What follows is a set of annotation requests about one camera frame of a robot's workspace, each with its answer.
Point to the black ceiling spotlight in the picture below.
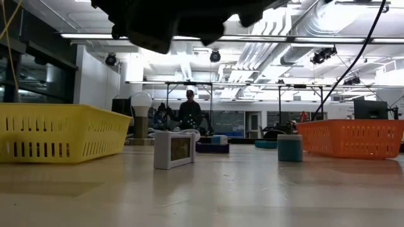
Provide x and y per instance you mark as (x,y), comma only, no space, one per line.
(352,81)
(110,60)
(215,56)

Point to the blue spool white ends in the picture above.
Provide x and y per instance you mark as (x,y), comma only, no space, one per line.
(219,140)

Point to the person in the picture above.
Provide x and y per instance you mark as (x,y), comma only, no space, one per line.
(189,113)
(161,118)

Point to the black box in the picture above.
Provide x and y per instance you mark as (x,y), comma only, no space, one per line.
(121,107)

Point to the white bulb brass lamp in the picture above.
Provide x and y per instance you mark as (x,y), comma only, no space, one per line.
(141,101)

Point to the red background object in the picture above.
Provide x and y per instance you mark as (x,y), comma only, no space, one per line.
(303,116)

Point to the white digital clock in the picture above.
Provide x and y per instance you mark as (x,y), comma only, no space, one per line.
(162,151)

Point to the orange plastic basket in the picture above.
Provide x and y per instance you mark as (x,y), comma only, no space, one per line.
(350,140)

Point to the black spotlight cluster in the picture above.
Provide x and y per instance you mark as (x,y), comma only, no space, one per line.
(322,56)

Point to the long ceiling light strip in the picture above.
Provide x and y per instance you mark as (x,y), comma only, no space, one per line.
(88,36)

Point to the dark tray with teal box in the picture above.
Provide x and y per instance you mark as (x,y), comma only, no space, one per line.
(213,148)

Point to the teal cylindrical cup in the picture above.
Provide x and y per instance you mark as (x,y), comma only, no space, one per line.
(289,149)

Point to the teal flat dish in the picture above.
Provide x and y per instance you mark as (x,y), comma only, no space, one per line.
(266,144)

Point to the silver ventilation duct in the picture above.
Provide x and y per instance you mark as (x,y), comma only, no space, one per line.
(315,22)

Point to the black background table frame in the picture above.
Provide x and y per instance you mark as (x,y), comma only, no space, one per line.
(279,104)
(189,83)

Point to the black computer monitor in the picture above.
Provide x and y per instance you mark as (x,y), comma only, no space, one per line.
(370,109)

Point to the black office chair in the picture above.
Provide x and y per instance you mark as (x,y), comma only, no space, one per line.
(273,134)

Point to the yellow plastic basket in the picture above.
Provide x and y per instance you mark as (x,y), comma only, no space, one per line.
(75,136)

